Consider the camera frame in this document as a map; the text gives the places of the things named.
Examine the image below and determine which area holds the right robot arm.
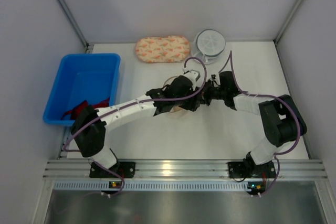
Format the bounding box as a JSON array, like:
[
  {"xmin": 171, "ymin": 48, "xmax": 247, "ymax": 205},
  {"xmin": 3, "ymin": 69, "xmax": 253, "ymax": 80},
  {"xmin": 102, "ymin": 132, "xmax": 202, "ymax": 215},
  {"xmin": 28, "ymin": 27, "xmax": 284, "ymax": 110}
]
[{"xmin": 201, "ymin": 71, "xmax": 307, "ymax": 166}]

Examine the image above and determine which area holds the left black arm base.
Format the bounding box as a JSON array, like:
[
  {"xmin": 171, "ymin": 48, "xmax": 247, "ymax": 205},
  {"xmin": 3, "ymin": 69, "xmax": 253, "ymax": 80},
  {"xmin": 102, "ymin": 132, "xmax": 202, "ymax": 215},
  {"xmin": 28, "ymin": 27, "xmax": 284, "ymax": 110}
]
[{"xmin": 89, "ymin": 162, "xmax": 136, "ymax": 178}]

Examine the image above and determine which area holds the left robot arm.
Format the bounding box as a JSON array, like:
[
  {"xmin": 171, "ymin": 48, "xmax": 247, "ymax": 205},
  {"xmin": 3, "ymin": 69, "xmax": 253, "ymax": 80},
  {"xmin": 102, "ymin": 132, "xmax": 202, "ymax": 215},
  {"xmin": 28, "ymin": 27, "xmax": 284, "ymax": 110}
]
[{"xmin": 71, "ymin": 72, "xmax": 201, "ymax": 169}]

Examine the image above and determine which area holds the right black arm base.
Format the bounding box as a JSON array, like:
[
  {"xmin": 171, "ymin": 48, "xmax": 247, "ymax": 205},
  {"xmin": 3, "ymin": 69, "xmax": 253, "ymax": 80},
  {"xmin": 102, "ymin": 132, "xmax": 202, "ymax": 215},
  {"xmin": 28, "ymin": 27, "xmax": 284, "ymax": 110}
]
[{"xmin": 228, "ymin": 161, "xmax": 276, "ymax": 181}]

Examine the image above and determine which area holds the white mesh cylinder bag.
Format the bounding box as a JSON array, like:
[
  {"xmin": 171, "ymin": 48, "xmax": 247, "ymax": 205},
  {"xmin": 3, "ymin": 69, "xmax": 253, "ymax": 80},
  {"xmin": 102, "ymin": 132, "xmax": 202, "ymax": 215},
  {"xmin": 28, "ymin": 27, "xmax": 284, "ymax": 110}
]
[{"xmin": 191, "ymin": 29, "xmax": 226, "ymax": 65}]

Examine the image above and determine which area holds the floral laundry bag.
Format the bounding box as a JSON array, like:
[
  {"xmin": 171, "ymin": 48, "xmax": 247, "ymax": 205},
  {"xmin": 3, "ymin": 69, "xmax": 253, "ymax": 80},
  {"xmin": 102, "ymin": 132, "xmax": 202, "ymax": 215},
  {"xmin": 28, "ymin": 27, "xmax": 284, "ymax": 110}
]
[{"xmin": 135, "ymin": 36, "xmax": 191, "ymax": 63}]

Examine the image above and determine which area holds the blue plastic bin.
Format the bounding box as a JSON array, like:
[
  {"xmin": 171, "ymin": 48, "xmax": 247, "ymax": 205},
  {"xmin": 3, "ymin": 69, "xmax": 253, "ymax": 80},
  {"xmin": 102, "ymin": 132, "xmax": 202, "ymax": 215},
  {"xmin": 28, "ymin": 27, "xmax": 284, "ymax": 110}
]
[{"xmin": 43, "ymin": 53, "xmax": 121, "ymax": 126}]

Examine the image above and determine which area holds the red garment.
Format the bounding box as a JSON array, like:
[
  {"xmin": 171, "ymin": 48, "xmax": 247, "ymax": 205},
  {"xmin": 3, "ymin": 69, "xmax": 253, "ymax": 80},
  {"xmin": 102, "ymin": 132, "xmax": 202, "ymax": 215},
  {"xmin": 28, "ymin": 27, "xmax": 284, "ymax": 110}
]
[{"xmin": 61, "ymin": 98, "xmax": 110, "ymax": 120}]

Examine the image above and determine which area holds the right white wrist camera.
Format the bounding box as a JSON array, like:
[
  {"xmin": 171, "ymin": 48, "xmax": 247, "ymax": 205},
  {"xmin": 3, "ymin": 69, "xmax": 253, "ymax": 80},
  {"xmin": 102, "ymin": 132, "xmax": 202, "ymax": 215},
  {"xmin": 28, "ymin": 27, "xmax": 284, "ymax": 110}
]
[{"xmin": 209, "ymin": 74, "xmax": 218, "ymax": 85}]

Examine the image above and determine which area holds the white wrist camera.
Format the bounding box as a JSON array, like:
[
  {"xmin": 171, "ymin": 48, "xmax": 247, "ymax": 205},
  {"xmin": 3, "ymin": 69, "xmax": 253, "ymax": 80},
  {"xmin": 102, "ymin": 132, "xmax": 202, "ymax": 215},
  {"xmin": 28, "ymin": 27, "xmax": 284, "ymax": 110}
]
[
  {"xmin": 183, "ymin": 68, "xmax": 201, "ymax": 86},
  {"xmin": 209, "ymin": 74, "xmax": 218, "ymax": 85}
]

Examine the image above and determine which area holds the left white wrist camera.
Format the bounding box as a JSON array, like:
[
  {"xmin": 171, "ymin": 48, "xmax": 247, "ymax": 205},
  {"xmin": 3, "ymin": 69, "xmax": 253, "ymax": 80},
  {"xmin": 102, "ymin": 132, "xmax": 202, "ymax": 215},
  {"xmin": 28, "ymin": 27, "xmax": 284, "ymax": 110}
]
[{"xmin": 183, "ymin": 68, "xmax": 201, "ymax": 86}]

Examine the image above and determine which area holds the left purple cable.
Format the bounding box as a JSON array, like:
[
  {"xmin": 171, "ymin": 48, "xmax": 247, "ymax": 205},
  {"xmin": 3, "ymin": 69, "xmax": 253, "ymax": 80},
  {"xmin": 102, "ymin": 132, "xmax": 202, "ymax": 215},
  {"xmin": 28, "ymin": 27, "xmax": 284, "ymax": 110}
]
[{"xmin": 62, "ymin": 57, "xmax": 208, "ymax": 196}]

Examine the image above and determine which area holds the purple cable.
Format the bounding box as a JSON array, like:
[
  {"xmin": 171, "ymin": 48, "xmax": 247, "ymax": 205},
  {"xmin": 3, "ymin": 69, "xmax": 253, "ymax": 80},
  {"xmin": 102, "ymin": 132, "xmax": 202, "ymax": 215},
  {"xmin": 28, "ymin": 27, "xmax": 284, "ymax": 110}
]
[
  {"xmin": 222, "ymin": 50, "xmax": 307, "ymax": 197},
  {"xmin": 62, "ymin": 57, "xmax": 208, "ymax": 196}
]

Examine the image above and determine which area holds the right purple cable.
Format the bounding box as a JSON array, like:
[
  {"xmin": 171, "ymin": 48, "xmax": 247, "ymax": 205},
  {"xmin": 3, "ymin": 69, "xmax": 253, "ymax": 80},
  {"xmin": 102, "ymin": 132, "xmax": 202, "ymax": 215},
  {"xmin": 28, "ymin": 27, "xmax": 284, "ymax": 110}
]
[{"xmin": 222, "ymin": 50, "xmax": 307, "ymax": 197}]

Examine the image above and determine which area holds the aluminium mounting rail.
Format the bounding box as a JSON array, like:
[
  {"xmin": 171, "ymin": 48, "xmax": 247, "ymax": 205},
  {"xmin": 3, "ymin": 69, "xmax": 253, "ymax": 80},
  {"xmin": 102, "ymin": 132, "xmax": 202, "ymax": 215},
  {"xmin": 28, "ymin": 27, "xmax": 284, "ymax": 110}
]
[{"xmin": 43, "ymin": 159, "xmax": 328, "ymax": 181}]

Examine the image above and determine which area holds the slotted cable duct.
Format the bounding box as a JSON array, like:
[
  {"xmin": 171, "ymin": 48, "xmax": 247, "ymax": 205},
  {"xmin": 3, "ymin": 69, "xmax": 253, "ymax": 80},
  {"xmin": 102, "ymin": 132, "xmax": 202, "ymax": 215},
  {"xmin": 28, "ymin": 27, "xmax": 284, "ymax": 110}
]
[{"xmin": 54, "ymin": 180, "xmax": 264, "ymax": 191}]

